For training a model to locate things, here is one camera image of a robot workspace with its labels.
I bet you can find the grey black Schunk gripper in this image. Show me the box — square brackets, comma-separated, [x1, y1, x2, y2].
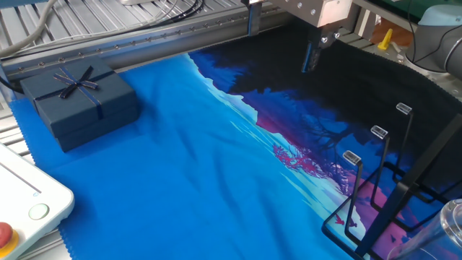
[246, 0, 354, 74]

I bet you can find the yellow plastic cone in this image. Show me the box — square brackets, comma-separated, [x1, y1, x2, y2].
[377, 27, 394, 51]

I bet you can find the clear glass cup with handle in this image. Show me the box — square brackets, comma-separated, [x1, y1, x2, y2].
[385, 198, 462, 260]

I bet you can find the dark blue ribboned gift box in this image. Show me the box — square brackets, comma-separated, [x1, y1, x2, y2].
[19, 57, 141, 153]

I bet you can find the beige frame post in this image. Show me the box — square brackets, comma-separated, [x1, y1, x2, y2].
[355, 6, 378, 40]

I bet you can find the white teach pendant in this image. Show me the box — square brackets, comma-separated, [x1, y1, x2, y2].
[0, 142, 76, 260]

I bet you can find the black cable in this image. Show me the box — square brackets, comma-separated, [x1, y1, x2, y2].
[108, 0, 206, 37]
[0, 75, 25, 95]

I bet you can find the black metal cup rack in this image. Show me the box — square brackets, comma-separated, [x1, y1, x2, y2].
[321, 102, 462, 260]

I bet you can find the thick grey cable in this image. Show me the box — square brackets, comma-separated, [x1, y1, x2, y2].
[0, 0, 58, 59]

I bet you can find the blue landscape printed cloth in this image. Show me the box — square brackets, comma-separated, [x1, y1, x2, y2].
[9, 27, 462, 260]

